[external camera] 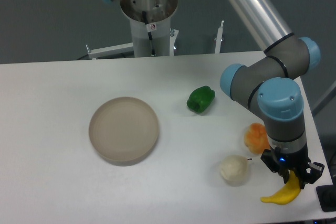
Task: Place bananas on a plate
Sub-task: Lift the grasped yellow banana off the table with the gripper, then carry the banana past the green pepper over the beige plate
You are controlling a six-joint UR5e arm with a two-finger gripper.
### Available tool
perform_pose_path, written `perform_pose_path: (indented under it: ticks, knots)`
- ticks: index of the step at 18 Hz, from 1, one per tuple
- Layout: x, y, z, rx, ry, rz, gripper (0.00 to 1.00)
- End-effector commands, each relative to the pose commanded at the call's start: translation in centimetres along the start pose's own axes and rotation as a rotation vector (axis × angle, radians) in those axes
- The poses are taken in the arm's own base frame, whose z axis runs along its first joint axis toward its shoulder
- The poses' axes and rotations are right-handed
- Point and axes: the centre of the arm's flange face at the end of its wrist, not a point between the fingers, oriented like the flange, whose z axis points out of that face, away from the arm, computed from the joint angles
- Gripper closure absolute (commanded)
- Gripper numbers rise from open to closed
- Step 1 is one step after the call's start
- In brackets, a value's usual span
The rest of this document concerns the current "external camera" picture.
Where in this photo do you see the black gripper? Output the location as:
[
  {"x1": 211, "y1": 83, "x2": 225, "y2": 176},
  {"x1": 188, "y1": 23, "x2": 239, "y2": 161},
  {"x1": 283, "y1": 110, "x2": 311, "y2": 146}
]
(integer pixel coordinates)
[{"x1": 260, "y1": 147, "x2": 325, "y2": 189}]

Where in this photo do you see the yellow banana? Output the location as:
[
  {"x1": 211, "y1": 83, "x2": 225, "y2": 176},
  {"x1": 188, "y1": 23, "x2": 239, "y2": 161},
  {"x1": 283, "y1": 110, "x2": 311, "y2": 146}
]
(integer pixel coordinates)
[{"x1": 260, "y1": 171, "x2": 301, "y2": 205}]

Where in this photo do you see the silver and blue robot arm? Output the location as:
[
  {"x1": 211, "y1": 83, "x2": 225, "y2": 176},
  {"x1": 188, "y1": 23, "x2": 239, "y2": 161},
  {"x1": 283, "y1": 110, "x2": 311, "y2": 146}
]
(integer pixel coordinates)
[{"x1": 105, "y1": 0, "x2": 324, "y2": 188}]

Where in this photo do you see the beige round plate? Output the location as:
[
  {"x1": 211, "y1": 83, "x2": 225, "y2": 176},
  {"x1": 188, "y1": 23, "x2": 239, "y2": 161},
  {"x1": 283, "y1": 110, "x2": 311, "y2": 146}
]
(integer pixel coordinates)
[{"x1": 89, "y1": 97, "x2": 160, "y2": 166}]

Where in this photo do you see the black device at table edge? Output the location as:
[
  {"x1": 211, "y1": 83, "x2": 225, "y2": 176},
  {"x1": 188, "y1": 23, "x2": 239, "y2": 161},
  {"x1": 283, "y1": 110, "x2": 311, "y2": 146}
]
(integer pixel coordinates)
[{"x1": 316, "y1": 185, "x2": 335, "y2": 212}]

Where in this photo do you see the orange peach fruit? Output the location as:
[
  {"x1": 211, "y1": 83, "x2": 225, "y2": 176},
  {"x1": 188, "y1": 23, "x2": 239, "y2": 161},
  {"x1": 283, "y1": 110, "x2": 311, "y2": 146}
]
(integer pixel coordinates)
[{"x1": 244, "y1": 123, "x2": 270, "y2": 154}]

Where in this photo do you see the white pear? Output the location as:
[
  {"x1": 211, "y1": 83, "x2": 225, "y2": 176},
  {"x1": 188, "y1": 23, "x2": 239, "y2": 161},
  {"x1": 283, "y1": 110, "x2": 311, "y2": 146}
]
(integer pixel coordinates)
[{"x1": 219, "y1": 155, "x2": 253, "y2": 186}]

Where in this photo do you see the green bell pepper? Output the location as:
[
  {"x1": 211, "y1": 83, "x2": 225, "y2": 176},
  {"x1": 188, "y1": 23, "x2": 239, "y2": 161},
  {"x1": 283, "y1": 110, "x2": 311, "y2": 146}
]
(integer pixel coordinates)
[{"x1": 186, "y1": 86, "x2": 215, "y2": 114}]

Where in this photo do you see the white upright bracket post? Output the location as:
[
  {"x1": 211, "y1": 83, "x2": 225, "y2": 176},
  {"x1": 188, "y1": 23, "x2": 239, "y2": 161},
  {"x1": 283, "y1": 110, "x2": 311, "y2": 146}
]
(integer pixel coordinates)
[{"x1": 214, "y1": 20, "x2": 224, "y2": 54}]

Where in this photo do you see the black cable on pedestal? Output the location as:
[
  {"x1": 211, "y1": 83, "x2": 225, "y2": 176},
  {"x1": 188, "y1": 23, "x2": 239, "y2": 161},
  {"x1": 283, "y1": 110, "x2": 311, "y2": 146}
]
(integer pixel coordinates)
[{"x1": 141, "y1": 10, "x2": 156, "y2": 57}]

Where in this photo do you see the white metal frame bracket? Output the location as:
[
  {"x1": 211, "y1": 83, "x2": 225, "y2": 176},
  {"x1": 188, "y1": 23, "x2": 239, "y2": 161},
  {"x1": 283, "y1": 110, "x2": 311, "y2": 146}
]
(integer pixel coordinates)
[{"x1": 81, "y1": 28, "x2": 179, "y2": 59}]

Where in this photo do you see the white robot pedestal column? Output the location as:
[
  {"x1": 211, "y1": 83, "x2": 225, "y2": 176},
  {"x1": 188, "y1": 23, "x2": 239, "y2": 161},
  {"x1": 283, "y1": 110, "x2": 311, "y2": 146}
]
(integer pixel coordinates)
[{"x1": 120, "y1": 0, "x2": 178, "y2": 57}]

